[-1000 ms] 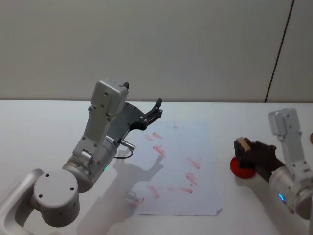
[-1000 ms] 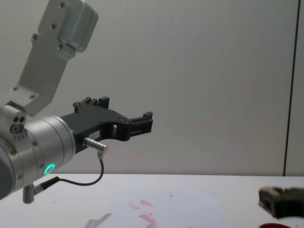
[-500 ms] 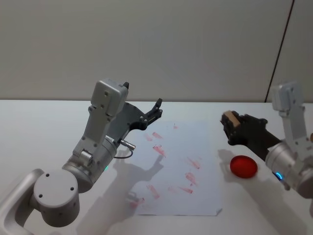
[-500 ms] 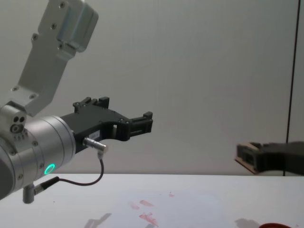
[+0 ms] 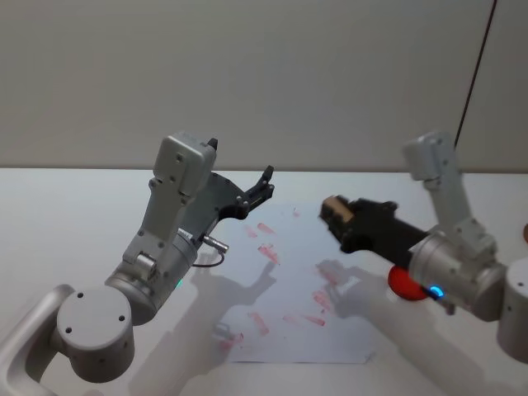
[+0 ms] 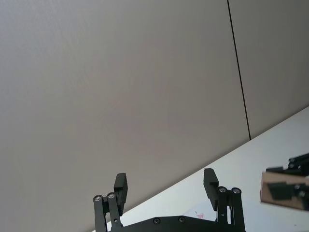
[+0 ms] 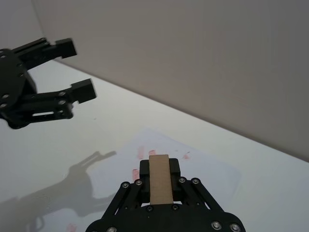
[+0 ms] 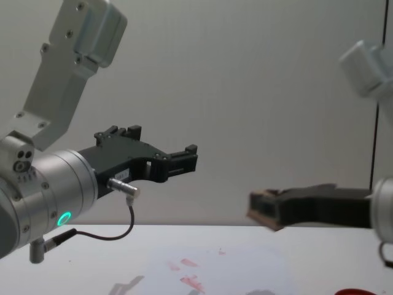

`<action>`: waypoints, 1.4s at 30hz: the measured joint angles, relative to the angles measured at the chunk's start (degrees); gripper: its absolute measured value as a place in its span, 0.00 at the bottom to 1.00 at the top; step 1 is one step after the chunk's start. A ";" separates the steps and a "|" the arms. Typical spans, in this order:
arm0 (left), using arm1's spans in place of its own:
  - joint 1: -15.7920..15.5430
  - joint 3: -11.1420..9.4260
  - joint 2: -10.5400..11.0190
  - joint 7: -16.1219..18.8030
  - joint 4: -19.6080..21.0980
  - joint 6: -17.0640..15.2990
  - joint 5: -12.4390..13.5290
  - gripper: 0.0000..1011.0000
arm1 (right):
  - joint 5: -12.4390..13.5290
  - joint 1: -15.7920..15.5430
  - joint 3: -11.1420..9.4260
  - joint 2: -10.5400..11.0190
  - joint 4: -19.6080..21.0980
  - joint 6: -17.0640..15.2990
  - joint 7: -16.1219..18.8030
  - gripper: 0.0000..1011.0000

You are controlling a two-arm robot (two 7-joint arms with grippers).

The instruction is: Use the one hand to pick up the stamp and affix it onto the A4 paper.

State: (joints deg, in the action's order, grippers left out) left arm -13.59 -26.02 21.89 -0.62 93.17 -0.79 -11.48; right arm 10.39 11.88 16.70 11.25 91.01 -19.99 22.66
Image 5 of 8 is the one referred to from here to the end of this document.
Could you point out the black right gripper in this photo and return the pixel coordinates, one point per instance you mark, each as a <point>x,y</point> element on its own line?
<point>383,231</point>

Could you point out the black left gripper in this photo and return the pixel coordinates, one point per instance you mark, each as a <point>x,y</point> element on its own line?
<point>220,198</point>

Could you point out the wooden stamp block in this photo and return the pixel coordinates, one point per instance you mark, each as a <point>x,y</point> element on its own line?
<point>335,210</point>

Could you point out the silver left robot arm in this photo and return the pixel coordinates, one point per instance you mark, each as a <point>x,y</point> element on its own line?
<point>92,330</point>

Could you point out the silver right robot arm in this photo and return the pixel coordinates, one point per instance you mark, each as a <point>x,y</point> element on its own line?
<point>458,268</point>

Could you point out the round red ink pad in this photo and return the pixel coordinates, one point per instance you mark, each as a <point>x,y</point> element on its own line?
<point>402,284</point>

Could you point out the white paper sheet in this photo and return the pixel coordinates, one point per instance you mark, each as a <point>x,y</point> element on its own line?
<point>297,297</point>

